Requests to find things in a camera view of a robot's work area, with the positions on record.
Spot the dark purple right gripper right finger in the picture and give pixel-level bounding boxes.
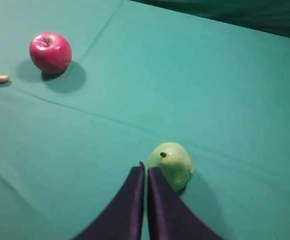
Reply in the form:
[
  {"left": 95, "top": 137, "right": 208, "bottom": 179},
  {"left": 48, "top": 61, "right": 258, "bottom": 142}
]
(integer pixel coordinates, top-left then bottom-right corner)
[{"left": 147, "top": 167, "right": 222, "bottom": 240}]

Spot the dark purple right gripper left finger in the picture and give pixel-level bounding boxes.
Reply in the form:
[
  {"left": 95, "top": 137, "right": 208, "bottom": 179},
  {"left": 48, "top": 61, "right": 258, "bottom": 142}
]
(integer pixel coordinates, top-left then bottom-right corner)
[{"left": 74, "top": 162, "right": 145, "bottom": 240}]

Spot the green pear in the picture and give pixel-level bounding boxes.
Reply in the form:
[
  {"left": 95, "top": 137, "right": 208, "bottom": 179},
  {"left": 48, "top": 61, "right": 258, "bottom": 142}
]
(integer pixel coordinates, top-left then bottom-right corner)
[{"left": 147, "top": 142, "right": 194, "bottom": 192}]

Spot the green tablecloth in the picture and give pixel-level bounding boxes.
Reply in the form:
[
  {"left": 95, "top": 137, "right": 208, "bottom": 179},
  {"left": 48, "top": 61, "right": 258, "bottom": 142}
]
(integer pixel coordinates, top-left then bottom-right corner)
[{"left": 0, "top": 0, "right": 290, "bottom": 240}]

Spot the red apple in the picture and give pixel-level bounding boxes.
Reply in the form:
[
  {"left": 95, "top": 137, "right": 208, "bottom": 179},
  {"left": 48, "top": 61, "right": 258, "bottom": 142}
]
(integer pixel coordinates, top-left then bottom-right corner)
[{"left": 29, "top": 32, "right": 72, "bottom": 75}]

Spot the green backdrop cloth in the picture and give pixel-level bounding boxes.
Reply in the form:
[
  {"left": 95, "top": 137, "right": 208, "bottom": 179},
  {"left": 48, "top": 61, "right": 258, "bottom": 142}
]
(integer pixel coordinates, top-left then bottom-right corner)
[{"left": 139, "top": 0, "right": 290, "bottom": 38}]

